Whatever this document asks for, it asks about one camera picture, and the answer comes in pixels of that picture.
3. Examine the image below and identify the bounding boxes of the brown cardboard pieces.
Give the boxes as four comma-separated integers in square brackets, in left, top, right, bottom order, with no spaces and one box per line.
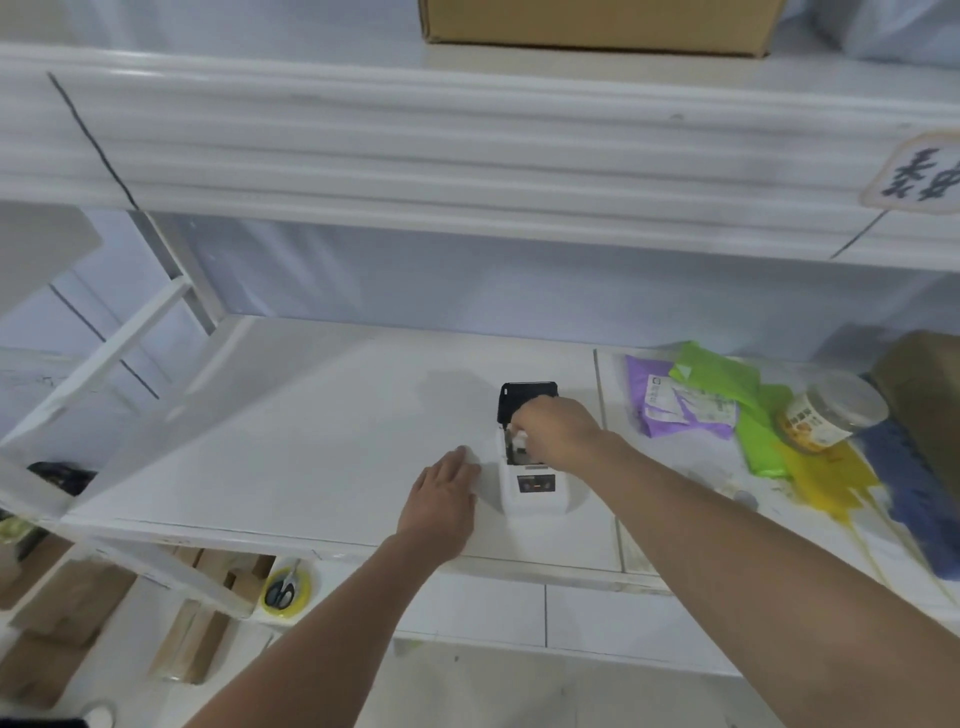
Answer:
[0,531,138,710]

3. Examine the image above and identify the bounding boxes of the yellow mailer bag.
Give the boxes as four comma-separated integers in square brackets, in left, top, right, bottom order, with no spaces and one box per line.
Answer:
[780,441,888,535]

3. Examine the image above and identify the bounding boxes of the green mailer bag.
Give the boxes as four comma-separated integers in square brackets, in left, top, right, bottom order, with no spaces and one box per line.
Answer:
[667,341,798,481]

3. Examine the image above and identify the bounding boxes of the white shipping label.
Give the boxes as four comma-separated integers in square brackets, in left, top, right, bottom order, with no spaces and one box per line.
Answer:
[642,373,738,426]

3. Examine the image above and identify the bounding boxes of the person's left hand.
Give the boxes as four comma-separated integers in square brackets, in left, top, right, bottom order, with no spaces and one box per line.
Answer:
[396,444,483,566]

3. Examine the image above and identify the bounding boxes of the person's left forearm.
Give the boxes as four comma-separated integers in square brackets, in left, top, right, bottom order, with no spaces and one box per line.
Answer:
[183,534,468,728]

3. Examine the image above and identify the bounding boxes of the white label printer black lid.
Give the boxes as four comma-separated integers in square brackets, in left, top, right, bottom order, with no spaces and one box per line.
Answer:
[494,381,573,519]

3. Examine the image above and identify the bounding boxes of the blue mailer bag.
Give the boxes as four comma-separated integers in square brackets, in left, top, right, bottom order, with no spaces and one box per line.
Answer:
[857,418,960,583]

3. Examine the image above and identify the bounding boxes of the wooden slats bundle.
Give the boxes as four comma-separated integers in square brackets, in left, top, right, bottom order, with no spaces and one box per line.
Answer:
[148,546,275,686]

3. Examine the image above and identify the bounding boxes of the white plastic bag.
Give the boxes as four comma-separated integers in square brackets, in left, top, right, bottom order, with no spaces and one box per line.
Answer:
[812,0,960,70]

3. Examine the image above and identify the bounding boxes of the yellow tape roll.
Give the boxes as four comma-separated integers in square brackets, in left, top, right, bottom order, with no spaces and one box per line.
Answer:
[258,561,318,618]

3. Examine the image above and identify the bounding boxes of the clear jar yellow label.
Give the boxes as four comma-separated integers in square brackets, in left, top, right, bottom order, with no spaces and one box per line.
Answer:
[774,369,891,456]

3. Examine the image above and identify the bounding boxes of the person's right hand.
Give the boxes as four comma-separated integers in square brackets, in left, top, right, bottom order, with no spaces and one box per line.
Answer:
[510,396,625,481]

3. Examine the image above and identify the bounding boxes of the person's right forearm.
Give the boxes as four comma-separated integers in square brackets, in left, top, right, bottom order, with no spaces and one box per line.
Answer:
[581,438,960,728]

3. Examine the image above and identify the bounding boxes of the purple mailer bag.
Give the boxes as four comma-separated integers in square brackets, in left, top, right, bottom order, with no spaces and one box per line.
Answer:
[624,354,741,442]

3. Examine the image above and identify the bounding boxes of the black handled scissors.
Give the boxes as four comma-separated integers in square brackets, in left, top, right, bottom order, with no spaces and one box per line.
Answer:
[264,558,303,610]

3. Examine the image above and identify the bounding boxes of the black device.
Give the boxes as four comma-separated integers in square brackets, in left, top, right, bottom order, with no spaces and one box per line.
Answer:
[27,460,99,498]

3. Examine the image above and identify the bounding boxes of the white shelf sign black print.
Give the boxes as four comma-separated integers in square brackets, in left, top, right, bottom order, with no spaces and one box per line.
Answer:
[858,131,960,219]

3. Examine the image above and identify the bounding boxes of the brown taped parcel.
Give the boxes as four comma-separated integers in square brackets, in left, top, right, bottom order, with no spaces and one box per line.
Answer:
[870,330,960,498]

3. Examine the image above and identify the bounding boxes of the brown cardboard box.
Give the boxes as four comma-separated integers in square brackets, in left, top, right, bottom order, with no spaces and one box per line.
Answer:
[417,0,789,60]

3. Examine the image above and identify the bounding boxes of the white metal shelf rack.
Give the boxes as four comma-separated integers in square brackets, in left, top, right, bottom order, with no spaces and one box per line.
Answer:
[0,41,960,680]

